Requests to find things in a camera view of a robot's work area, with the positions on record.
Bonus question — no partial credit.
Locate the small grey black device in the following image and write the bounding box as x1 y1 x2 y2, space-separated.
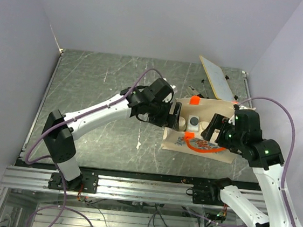
187 86 199 97

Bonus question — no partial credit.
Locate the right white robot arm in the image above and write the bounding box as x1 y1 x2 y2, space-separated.
201 106 303 227

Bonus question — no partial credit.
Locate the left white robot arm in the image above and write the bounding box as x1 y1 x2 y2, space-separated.
42 78 182 190

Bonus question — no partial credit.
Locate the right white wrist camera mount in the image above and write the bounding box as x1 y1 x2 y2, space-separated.
228 105 256 125

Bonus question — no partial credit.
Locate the white bottle grey cap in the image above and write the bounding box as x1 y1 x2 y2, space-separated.
186 115 199 132

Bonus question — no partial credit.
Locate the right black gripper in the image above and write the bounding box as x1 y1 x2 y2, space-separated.
200 112 247 152

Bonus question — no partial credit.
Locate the white board wooden edge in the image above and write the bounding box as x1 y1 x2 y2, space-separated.
199 55 235 102

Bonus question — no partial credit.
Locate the beige cap bottle left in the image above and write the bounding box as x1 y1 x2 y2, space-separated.
178 117 187 132

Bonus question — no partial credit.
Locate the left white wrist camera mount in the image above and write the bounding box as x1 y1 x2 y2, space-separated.
163 85 177 103

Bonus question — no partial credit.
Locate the beige round lid bottle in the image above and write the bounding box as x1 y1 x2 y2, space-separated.
198 121 209 133

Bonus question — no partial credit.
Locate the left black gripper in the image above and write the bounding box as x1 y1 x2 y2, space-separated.
147 98 183 132

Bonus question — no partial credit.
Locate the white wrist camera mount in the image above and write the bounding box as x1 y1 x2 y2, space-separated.
228 105 256 125
163 85 177 103

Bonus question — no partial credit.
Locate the aluminium rail frame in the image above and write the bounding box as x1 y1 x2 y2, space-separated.
0 49 266 227

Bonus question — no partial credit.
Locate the beige canvas tote bag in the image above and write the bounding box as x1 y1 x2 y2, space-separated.
161 96 237 163

